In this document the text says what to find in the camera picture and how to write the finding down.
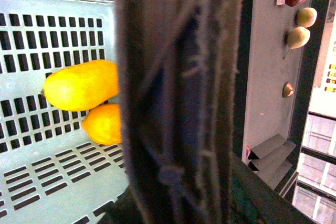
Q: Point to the yellow mango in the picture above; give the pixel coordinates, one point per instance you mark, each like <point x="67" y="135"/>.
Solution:
<point x="82" y="87"/>

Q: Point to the green pear upper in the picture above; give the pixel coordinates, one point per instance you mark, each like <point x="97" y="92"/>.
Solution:
<point x="306" y="17"/>

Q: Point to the yellow lemon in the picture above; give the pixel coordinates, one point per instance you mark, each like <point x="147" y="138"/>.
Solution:
<point x="103" y="124"/>

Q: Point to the black fruit shelf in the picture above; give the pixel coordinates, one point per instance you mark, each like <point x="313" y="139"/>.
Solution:
<point x="273" y="85"/>

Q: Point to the green pear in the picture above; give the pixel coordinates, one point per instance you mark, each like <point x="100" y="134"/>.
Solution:
<point x="306" y="17"/>
<point x="298" y="37"/>

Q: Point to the green pear lower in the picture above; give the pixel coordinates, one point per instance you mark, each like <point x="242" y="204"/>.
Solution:
<point x="298" y="37"/>

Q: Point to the brown basket handle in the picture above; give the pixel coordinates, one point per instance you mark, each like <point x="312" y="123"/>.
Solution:
<point x="177" y="70"/>

